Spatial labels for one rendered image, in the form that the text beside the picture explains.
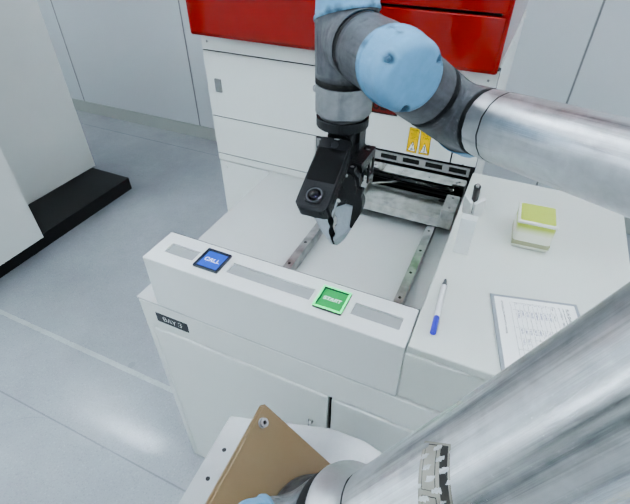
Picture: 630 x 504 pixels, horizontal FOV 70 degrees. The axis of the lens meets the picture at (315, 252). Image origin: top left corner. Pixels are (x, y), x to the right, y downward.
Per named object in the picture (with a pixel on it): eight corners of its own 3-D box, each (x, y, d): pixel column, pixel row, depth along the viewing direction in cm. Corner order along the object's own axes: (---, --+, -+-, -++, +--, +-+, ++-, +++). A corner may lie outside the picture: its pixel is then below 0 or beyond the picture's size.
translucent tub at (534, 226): (510, 226, 98) (519, 200, 93) (547, 233, 96) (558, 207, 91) (508, 246, 92) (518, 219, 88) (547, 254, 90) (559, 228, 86)
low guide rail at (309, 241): (344, 194, 135) (345, 185, 133) (351, 195, 134) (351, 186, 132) (261, 303, 100) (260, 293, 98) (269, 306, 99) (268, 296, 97)
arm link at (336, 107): (361, 96, 53) (300, 86, 56) (359, 132, 56) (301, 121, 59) (381, 77, 59) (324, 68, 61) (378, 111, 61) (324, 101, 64)
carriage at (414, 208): (332, 185, 133) (332, 176, 131) (456, 214, 121) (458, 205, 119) (321, 198, 127) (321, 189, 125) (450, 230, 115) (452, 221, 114)
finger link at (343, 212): (362, 232, 75) (366, 185, 69) (349, 253, 71) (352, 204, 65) (345, 228, 76) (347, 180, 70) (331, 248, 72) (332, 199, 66)
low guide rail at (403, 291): (433, 215, 126) (435, 206, 124) (440, 217, 125) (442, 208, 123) (376, 343, 91) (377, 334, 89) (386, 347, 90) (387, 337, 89)
